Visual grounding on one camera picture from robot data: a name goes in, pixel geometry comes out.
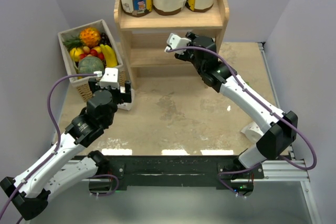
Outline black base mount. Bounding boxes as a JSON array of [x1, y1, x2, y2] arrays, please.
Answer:
[[89, 155, 264, 196]]

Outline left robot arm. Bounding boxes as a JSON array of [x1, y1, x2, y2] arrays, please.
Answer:
[[1, 78, 132, 220]]

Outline wooden three-tier shelf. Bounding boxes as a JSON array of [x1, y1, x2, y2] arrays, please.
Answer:
[[114, 0, 229, 88]]

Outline orange pineapple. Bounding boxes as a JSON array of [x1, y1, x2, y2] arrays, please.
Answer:
[[79, 27, 101, 48]]

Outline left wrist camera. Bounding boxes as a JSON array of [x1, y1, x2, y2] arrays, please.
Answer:
[[94, 68, 120, 89]]

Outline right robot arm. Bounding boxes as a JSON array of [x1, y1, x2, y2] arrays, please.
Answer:
[[165, 32, 298, 178]]

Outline dotted paper roll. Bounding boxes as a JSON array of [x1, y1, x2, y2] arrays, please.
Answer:
[[240, 122, 264, 143], [117, 88, 135, 111]]

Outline wicker basket with liner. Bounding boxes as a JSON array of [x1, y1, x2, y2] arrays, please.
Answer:
[[58, 20, 130, 102]]

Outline dark grape bunch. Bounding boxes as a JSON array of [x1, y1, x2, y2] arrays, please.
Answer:
[[100, 33, 112, 47]]

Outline green melon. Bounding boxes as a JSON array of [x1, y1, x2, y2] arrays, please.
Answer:
[[78, 56, 104, 74]]

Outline yellow bananas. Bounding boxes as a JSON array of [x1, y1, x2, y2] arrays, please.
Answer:
[[100, 44, 118, 68]]

